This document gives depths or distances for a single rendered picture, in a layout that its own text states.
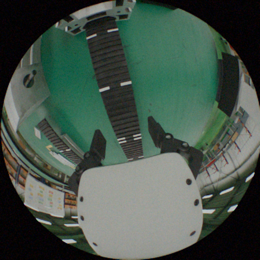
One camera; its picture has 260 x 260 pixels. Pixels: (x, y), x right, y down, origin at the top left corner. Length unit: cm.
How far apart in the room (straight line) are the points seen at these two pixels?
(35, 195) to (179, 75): 314
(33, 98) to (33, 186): 282
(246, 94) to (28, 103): 58
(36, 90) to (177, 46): 28
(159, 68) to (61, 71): 19
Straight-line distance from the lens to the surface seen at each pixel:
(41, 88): 20
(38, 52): 25
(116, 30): 16
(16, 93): 18
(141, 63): 15
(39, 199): 306
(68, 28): 18
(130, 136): 16
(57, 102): 20
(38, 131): 33
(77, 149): 26
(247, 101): 43
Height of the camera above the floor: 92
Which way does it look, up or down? 49 degrees down
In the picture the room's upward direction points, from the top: 167 degrees clockwise
